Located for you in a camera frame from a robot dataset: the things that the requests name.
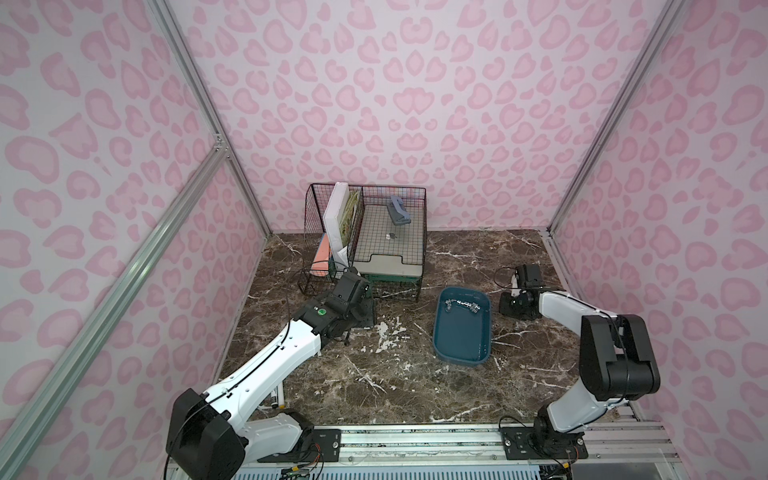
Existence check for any teal plastic storage box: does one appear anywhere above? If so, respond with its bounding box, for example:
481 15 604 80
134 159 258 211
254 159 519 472
432 286 492 367

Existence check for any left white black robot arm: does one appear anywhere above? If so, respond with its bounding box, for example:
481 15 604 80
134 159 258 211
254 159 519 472
165 268 375 479

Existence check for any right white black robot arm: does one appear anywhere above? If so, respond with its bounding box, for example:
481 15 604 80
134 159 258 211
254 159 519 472
499 289 661 459

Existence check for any pink notebook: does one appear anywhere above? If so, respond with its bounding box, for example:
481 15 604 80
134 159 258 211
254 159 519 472
309 234 332 277

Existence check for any grey paper tray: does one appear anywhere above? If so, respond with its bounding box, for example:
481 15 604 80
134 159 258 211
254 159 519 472
353 205 426 278

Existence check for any green illustrated book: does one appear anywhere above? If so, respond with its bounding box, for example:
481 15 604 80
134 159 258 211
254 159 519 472
339 190 361 246

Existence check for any white board in organizer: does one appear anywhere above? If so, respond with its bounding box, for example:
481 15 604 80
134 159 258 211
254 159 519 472
323 182 349 252

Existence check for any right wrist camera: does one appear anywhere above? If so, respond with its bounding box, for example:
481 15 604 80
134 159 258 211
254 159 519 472
512 264 545 290

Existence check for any black wire mesh organizer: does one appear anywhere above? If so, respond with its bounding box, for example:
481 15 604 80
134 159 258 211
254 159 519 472
297 182 427 301

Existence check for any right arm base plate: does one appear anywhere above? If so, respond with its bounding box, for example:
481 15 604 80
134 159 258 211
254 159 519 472
500 426 589 462

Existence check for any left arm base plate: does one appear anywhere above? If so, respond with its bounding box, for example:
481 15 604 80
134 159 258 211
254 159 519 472
257 428 342 463

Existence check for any aluminium front rail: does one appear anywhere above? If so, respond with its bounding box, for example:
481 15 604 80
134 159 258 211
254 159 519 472
161 421 679 470

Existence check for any right aluminium frame post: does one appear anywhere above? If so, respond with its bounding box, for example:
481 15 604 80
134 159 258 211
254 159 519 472
546 0 688 238

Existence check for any aluminium frame post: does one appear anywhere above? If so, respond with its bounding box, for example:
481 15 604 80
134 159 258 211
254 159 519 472
147 0 272 238
546 0 688 238

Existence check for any left aluminium frame post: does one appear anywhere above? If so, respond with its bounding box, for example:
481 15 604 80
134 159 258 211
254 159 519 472
147 0 272 238

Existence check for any diagonal aluminium frame bar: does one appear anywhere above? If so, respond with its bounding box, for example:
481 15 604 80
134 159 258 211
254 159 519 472
1 143 231 479

